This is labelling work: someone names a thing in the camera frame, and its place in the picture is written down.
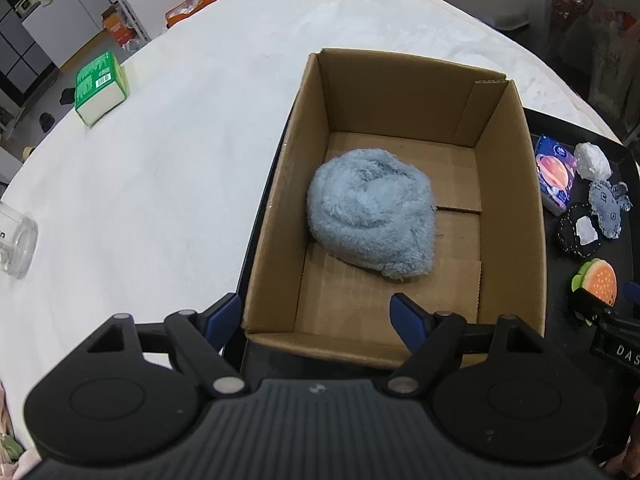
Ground small orange carton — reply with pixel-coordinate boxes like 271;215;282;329
101;6;137;45

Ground large orange carton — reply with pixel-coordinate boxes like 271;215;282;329
165;0;235;29

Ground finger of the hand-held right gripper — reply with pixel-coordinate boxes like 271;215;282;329
572;287;618;329

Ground black plush toy white patch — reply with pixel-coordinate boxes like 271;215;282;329
557;202;604;261

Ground white metal rack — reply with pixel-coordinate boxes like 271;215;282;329
99;0;152;44

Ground burger plush toy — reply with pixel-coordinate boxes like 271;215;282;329
571;258;619;311

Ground purple planet print packet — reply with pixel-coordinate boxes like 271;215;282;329
533;133;579;217

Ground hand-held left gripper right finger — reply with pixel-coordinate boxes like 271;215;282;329
386;292;548;401

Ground clear glass jar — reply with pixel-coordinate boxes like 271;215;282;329
0;201;39;279

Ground light blue fluffy cloth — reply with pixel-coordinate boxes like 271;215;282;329
306;148;437;280

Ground green tissue pack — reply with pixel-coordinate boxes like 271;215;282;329
74;50;131;127

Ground brown cardboard box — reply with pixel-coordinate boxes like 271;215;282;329
241;48;547;372

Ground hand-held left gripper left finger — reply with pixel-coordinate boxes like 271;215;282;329
85;292;248;400

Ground white cabinet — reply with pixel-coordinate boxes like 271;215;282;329
20;0;126;68

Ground dark grey panel cabinet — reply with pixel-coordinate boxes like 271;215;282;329
0;7;55;107

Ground black tray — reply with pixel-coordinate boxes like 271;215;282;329
222;107;640;471

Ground denim plush toy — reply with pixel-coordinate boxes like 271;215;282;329
587;180;632;240

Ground white crumpled cloth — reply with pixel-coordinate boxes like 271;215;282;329
573;142;612;182

